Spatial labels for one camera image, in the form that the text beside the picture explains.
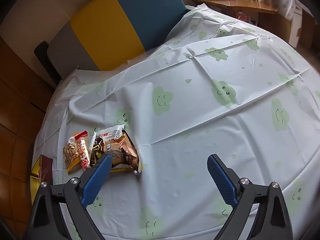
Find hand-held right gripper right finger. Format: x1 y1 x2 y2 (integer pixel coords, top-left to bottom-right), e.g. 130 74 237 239
206 154 293 240

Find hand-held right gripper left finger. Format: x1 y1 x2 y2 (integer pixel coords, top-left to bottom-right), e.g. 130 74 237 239
22 154 113 240

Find shiny brown snack packet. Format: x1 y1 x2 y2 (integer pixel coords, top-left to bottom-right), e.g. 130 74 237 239
89 132 143 178

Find maroon and gold gift box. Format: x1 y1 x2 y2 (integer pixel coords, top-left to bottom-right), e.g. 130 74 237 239
29 155 53 188

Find long red-edged snack packet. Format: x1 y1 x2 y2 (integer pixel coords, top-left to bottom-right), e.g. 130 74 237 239
74 130 91 172

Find clear peanut bag yellow band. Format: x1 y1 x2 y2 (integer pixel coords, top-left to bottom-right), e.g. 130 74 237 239
62 134 84 174

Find white snack packet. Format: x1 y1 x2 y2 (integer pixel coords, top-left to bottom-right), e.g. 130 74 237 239
96 124 125 140

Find white green cloud tablecloth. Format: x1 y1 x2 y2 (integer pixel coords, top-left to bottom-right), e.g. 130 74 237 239
32 3 320 240

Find grey yellow blue chair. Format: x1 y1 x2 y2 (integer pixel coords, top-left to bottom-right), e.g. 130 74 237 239
34 0 187 85

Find cardboard box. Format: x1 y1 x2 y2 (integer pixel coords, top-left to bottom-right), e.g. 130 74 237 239
259 0 318 48

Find wooden side table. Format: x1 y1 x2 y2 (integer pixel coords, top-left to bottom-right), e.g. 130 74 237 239
192 0 278 14

